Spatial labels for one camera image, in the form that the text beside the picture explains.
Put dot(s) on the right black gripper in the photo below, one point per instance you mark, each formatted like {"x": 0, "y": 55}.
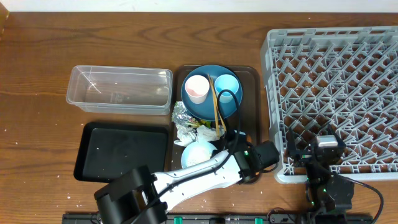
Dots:
{"x": 303, "y": 157}

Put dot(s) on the white napkin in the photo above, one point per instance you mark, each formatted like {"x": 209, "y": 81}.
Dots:
{"x": 205, "y": 134}

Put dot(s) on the light blue bowl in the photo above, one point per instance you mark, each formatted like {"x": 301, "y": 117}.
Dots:
{"x": 194, "y": 155}

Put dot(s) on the green snack wrapper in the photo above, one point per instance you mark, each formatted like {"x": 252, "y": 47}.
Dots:
{"x": 202, "y": 123}

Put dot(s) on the aluminium foil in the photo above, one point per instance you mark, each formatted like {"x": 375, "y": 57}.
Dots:
{"x": 186, "y": 125}

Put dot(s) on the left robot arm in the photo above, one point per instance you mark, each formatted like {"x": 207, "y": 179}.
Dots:
{"x": 140, "y": 196}

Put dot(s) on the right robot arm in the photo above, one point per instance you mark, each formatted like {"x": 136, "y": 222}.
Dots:
{"x": 329, "y": 194}

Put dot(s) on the grey dishwasher rack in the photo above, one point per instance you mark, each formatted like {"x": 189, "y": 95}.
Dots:
{"x": 344, "y": 78}

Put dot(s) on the black waste tray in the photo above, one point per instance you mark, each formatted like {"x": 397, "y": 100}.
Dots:
{"x": 109, "y": 150}

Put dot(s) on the left wooden chopstick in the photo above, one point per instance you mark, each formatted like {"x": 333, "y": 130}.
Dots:
{"x": 214, "y": 105}

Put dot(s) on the wooden chopstick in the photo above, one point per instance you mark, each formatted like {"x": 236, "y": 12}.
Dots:
{"x": 214, "y": 105}
{"x": 220, "y": 119}

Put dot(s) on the brown serving tray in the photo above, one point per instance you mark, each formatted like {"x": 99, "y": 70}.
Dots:
{"x": 250, "y": 108}

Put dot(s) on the dark blue plate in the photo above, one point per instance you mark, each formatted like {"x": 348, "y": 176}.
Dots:
{"x": 205, "y": 110}

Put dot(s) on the light blue cup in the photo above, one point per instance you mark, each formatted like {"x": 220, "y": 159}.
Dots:
{"x": 226, "y": 82}

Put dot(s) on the right wooden chopstick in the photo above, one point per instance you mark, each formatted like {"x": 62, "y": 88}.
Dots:
{"x": 220, "y": 119}

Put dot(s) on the pink cup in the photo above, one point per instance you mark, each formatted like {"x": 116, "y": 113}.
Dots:
{"x": 197, "y": 88}

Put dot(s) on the clear plastic bin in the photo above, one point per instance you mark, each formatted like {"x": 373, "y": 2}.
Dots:
{"x": 120, "y": 90}

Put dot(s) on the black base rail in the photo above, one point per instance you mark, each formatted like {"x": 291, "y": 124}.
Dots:
{"x": 196, "y": 219}

